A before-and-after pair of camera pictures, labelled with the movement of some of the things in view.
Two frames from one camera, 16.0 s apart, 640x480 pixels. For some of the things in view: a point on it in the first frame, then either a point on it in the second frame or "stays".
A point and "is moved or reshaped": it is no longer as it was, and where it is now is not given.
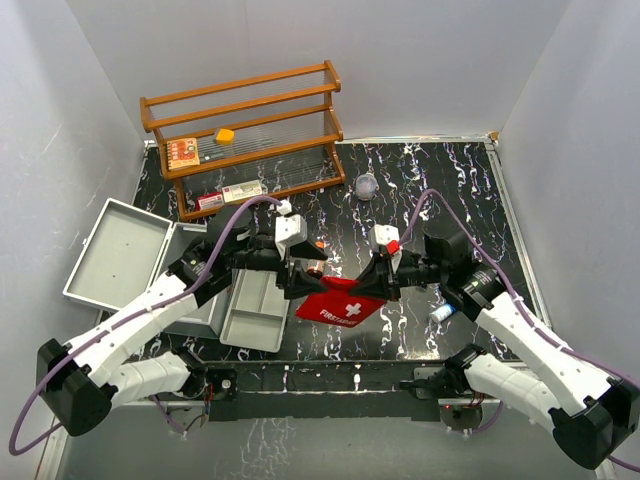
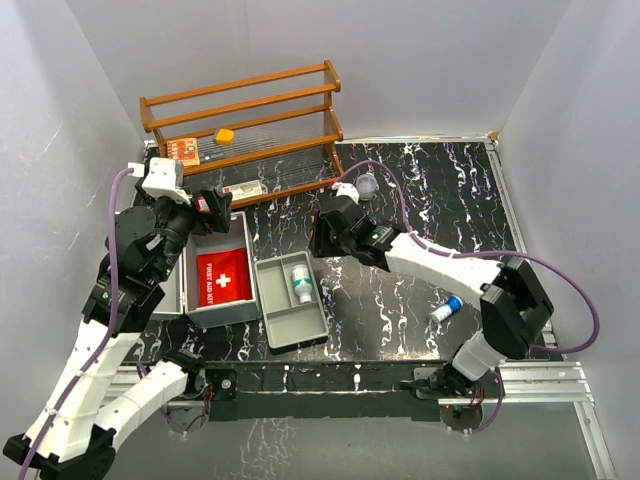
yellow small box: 225,137 stays
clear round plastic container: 366,186 stays
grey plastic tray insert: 256,312 -> 291,303
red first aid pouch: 341,302 is moved or reshaped
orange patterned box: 183,153 stays
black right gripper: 378,278 -> 320,245
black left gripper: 298,282 -> 216,220
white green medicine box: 242,191 stays
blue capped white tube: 441,313 stays
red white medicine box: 209,201 stays
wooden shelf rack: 248,140 stays
